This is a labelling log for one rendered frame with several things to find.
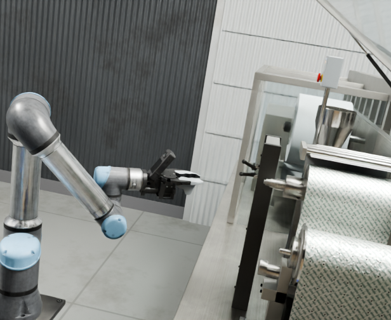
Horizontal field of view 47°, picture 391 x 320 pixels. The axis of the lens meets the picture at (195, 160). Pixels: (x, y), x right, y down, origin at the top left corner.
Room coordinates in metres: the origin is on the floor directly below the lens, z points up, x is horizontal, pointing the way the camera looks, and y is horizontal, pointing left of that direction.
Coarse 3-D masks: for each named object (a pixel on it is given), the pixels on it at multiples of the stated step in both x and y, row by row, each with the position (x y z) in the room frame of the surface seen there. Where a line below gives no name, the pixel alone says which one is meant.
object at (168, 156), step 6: (168, 150) 1.46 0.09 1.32; (162, 156) 1.46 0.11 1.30; (168, 156) 1.43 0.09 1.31; (174, 156) 1.44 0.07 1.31; (156, 162) 1.47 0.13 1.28; (162, 162) 1.43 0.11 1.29; (168, 162) 1.44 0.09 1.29; (150, 168) 1.46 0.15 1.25; (156, 168) 1.43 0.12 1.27; (162, 168) 1.43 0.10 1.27; (150, 174) 1.43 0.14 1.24; (156, 174) 1.43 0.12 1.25
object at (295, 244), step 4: (292, 240) 1.00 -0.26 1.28; (296, 240) 0.97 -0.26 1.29; (300, 240) 0.98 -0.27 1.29; (292, 244) 0.98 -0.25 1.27; (296, 244) 0.96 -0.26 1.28; (300, 244) 0.96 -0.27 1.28; (292, 248) 0.96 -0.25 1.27; (296, 248) 0.96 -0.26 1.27; (292, 252) 0.95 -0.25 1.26; (296, 252) 0.95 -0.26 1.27; (288, 256) 1.00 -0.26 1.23; (292, 256) 0.95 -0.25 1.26; (296, 256) 0.95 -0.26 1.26; (288, 260) 0.98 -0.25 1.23; (292, 260) 0.95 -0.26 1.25; (296, 260) 0.95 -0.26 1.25; (288, 264) 0.96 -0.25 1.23; (292, 264) 0.95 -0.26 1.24; (296, 264) 0.95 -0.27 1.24; (292, 268) 0.96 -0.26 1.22
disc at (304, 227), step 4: (304, 224) 1.00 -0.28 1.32; (304, 228) 0.99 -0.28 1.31; (304, 232) 0.97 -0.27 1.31; (304, 236) 0.96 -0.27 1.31; (304, 240) 0.94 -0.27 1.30; (304, 244) 0.93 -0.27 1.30; (304, 248) 0.92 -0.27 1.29; (304, 252) 0.92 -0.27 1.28; (304, 256) 0.92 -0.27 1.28; (300, 264) 0.91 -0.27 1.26; (300, 268) 0.91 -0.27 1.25; (300, 272) 0.91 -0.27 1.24; (292, 276) 1.00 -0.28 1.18; (296, 276) 0.93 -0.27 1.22; (292, 280) 0.98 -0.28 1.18; (296, 280) 0.92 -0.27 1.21
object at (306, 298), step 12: (300, 288) 0.92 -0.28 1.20; (312, 288) 0.91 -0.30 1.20; (300, 300) 0.92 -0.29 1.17; (312, 300) 0.91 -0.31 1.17; (324, 300) 0.91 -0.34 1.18; (336, 300) 0.91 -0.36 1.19; (348, 300) 0.90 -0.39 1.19; (360, 300) 0.90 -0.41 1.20; (300, 312) 0.92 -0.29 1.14; (312, 312) 0.91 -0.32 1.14; (324, 312) 0.91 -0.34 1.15; (336, 312) 0.91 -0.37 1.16; (348, 312) 0.90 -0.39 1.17; (360, 312) 0.90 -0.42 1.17; (372, 312) 0.90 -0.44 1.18; (384, 312) 0.89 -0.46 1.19
